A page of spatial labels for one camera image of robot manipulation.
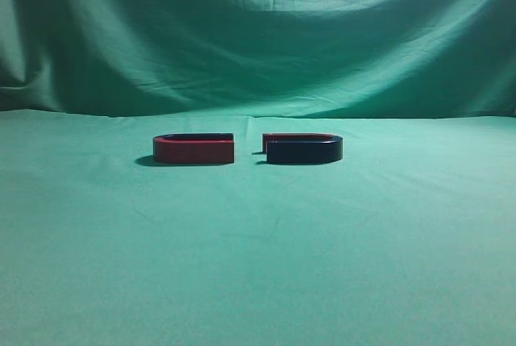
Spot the red-blue horseshoe magnet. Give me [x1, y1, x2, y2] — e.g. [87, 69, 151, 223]
[262, 133, 343, 165]
[152, 133, 235, 165]

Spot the green cloth backdrop and cover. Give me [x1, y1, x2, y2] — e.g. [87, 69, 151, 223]
[1, 0, 515, 345]

